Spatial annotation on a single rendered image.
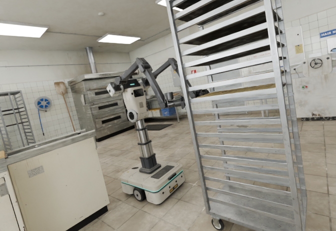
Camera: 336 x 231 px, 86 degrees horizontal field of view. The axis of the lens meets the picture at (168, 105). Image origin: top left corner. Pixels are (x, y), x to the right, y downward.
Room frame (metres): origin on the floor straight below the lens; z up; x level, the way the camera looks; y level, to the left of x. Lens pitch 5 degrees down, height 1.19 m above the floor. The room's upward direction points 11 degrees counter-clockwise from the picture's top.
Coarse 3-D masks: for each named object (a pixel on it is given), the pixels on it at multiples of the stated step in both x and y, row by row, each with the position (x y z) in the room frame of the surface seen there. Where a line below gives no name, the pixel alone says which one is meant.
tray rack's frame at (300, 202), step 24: (264, 0) 0.96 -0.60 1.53; (288, 72) 1.30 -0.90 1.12; (288, 144) 0.95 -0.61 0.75; (288, 168) 0.96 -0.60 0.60; (240, 192) 1.49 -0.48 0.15; (264, 192) 1.43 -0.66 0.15; (216, 216) 1.31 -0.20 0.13; (240, 216) 1.23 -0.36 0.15; (264, 216) 1.19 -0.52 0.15; (288, 216) 1.15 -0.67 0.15
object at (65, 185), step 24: (72, 144) 1.71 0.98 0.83; (24, 168) 1.44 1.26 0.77; (48, 168) 1.55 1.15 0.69; (72, 168) 1.67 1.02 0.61; (96, 168) 1.82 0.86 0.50; (24, 192) 1.42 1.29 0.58; (48, 192) 1.52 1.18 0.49; (72, 192) 1.64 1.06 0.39; (96, 192) 1.78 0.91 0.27; (24, 216) 1.39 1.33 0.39; (48, 216) 1.49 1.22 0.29; (72, 216) 1.60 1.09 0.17; (96, 216) 1.77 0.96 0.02
